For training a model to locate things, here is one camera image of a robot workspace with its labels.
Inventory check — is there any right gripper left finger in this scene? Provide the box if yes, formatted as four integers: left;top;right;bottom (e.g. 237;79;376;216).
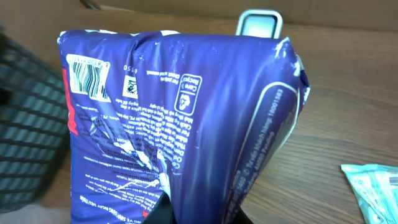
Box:
142;192;177;224

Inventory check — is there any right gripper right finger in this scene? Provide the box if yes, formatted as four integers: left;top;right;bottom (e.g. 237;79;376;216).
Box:
234;207;253;224

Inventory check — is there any purple Carefree pad pack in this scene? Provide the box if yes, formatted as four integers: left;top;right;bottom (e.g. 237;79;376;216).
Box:
57;30;310;223

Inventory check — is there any mint green wipes packet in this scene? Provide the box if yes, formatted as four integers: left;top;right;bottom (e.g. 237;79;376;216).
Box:
341;164;397;224

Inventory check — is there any white barcode scanner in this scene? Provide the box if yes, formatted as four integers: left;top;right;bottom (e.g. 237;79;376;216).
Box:
236;9;284;39

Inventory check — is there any grey plastic shopping basket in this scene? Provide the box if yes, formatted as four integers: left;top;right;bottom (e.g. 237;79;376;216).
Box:
1;34;69;213

